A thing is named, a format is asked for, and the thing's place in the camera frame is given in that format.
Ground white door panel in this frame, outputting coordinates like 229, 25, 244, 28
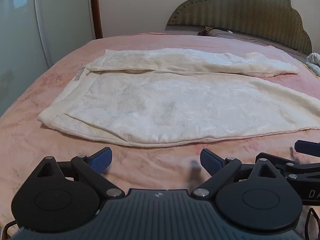
34, 0, 97, 65

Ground frosted glass door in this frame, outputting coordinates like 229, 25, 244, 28
0, 0, 53, 118

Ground black cable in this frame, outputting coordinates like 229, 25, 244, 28
2, 220, 23, 238
304, 206, 320, 240

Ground pale yellow sheet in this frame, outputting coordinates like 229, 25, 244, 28
301, 62, 319, 78

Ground green striped padded headboard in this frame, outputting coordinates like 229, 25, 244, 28
166, 0, 313, 55

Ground pink bed blanket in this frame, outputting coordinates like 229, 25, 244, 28
0, 32, 320, 240

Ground white patterned cloth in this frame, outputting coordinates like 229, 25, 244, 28
306, 52, 320, 77

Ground white fleece pants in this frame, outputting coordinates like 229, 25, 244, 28
37, 47, 320, 147

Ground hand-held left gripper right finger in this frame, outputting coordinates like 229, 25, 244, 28
191, 148, 284, 198

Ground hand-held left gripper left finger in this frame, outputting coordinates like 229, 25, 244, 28
30, 147, 125, 201

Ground grey pillow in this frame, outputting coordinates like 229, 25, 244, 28
197, 26, 310, 61

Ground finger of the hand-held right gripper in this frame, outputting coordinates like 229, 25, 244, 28
294, 140, 320, 158
255, 152, 320, 180

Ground brown wooden door frame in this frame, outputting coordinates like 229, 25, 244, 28
89, 0, 103, 40

